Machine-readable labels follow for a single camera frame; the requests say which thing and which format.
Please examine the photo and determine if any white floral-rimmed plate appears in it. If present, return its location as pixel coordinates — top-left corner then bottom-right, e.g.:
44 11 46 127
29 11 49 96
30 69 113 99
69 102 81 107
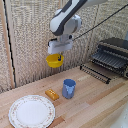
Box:
8 94 56 128

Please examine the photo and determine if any black cable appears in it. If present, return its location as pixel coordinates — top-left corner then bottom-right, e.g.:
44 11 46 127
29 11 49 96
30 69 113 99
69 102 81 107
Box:
73 3 128 42

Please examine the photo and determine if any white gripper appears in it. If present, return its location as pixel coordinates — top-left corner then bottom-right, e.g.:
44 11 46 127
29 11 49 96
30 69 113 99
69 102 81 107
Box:
47 37 73 62

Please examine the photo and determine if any black dish rack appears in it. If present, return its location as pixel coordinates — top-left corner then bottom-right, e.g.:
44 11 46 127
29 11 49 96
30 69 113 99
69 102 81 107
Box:
89 36 128 80

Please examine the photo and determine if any black wire rack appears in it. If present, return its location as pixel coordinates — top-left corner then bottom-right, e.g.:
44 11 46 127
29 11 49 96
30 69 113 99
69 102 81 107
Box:
79 64 112 85

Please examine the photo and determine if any yellow rectangular block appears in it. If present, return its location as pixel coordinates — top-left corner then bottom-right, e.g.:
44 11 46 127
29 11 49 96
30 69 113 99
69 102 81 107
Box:
44 88 60 102

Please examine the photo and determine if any blue cup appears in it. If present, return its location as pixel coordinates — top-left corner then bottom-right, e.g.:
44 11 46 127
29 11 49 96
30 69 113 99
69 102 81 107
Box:
61 78 77 100

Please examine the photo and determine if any yellow bowl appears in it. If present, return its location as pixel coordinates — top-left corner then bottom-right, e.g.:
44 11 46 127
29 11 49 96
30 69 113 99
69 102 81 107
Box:
45 53 65 69

